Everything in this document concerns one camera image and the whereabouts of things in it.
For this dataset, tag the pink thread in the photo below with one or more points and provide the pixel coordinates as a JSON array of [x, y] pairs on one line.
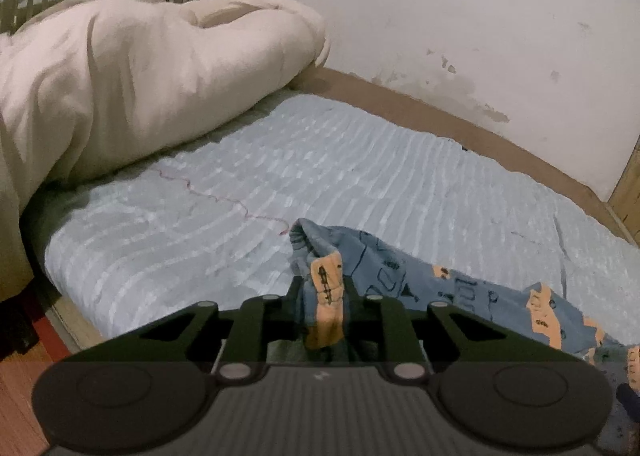
[[220, 198]]

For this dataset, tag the cream comforter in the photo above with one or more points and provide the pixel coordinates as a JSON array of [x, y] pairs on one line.
[[125, 86]]

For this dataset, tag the plywood panel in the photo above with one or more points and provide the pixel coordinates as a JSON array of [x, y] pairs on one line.
[[627, 186]]

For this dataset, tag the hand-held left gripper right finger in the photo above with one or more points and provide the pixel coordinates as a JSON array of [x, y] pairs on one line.
[[351, 308]]

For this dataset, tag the light blue ribbed mattress pad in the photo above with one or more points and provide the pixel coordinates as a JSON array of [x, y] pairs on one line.
[[250, 196]]

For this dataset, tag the blue pants with orange cars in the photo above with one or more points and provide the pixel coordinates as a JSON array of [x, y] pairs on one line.
[[450, 296]]

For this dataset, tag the wooden bed platform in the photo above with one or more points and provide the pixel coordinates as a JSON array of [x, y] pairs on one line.
[[450, 128]]

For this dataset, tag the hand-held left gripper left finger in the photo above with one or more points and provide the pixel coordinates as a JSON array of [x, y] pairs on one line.
[[291, 308]]

